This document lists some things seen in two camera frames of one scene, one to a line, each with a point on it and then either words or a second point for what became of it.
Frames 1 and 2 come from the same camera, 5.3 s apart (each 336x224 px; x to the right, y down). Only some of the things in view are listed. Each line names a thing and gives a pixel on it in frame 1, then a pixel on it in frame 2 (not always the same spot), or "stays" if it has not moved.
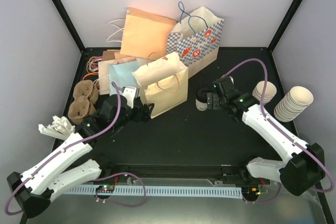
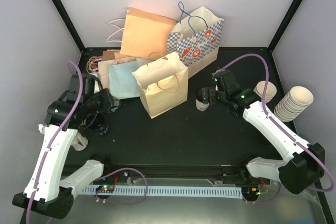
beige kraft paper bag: [164, 81] stays
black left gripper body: [137, 117] to [105, 103]
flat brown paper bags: [109, 57] stays
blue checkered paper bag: [196, 38] stays
